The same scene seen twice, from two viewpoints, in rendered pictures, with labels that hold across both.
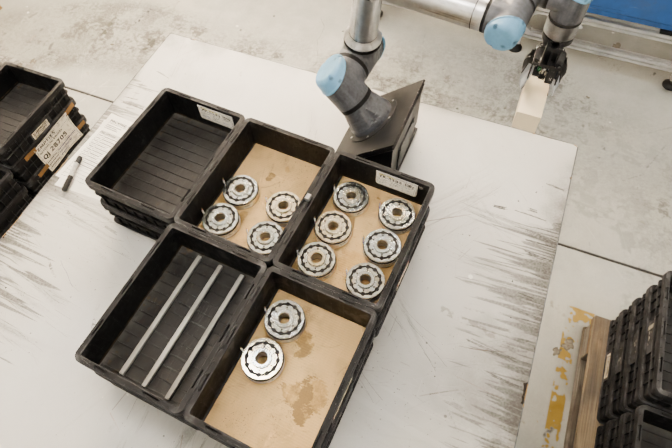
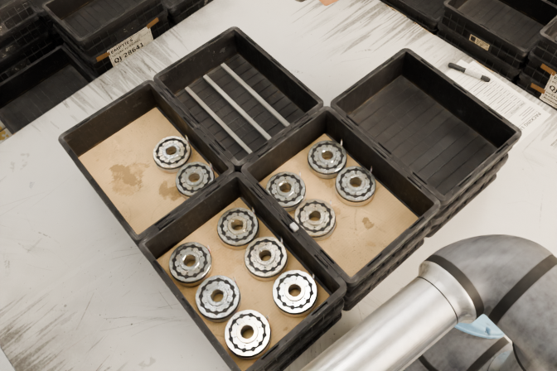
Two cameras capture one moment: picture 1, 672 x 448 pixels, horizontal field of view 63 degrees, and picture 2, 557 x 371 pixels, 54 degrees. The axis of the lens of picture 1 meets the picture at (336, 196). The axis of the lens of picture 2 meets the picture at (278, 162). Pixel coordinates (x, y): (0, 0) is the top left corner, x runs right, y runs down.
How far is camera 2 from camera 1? 1.09 m
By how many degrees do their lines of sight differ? 54
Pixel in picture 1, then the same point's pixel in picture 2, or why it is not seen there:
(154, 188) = (397, 115)
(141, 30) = not seen: outside the picture
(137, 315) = (266, 82)
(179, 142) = (454, 148)
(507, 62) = not seen: outside the picture
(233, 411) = (151, 127)
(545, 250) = not seen: outside the picture
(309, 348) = (163, 195)
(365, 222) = (261, 299)
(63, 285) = (344, 56)
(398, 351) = (140, 293)
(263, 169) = (381, 219)
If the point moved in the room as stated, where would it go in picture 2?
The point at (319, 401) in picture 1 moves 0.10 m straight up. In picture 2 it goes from (118, 186) to (106, 167)
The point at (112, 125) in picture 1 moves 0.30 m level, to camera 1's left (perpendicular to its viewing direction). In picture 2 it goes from (530, 113) to (545, 44)
